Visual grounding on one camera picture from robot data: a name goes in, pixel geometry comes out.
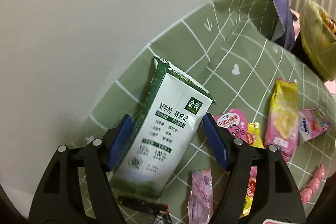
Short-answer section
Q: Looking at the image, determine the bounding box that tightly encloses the pink candy wrapper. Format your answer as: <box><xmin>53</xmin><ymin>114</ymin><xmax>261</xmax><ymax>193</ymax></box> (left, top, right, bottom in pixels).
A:
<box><xmin>264</xmin><ymin>79</ymin><xmax>299</xmax><ymax>162</ymax></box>

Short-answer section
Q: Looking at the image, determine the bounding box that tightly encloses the red snack packet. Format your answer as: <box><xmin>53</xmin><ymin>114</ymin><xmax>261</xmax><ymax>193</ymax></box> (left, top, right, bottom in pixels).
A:
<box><xmin>187</xmin><ymin>169</ymin><xmax>214</xmax><ymax>224</ymax></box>

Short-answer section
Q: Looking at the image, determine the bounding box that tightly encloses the white pink snack packet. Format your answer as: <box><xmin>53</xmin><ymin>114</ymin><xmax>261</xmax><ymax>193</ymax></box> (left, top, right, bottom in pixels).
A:
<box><xmin>298</xmin><ymin>107</ymin><xmax>332</xmax><ymax>145</ymax></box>

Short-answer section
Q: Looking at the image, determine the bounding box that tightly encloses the pink lollipop shaped wrapper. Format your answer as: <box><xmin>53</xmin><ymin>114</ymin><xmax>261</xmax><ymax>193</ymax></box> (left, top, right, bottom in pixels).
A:
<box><xmin>214</xmin><ymin>109</ymin><xmax>248</xmax><ymax>141</ymax></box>

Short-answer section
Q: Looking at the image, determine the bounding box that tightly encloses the dark foil wrapper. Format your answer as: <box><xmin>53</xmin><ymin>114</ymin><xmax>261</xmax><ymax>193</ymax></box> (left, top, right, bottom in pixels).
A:
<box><xmin>117</xmin><ymin>196</ymin><xmax>173</xmax><ymax>224</ymax></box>

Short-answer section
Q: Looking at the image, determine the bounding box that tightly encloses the green white milk carton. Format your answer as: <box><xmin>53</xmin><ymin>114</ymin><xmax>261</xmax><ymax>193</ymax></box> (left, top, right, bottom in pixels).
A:
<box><xmin>111</xmin><ymin>56</ymin><xmax>214</xmax><ymax>199</ymax></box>

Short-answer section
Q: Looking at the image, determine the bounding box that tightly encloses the yellow-bagged trash bin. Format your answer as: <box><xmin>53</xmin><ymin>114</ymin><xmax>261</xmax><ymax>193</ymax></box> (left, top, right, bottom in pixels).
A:
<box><xmin>300</xmin><ymin>0</ymin><xmax>335</xmax><ymax>81</ymax></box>

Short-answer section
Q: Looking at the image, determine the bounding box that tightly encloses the pink caterpillar toy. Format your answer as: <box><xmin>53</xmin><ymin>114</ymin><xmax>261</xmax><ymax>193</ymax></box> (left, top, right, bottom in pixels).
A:
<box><xmin>299</xmin><ymin>164</ymin><xmax>326</xmax><ymax>205</ymax></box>

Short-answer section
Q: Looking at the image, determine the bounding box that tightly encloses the pink floral bedsheet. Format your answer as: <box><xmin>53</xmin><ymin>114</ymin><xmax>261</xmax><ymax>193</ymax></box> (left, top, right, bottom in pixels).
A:
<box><xmin>290</xmin><ymin>8</ymin><xmax>336</xmax><ymax>98</ymax></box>

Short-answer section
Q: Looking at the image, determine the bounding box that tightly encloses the green checked tablecloth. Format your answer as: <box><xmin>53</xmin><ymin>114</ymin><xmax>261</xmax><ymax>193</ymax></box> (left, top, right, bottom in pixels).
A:
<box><xmin>70</xmin><ymin>0</ymin><xmax>335</xmax><ymax>223</ymax></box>

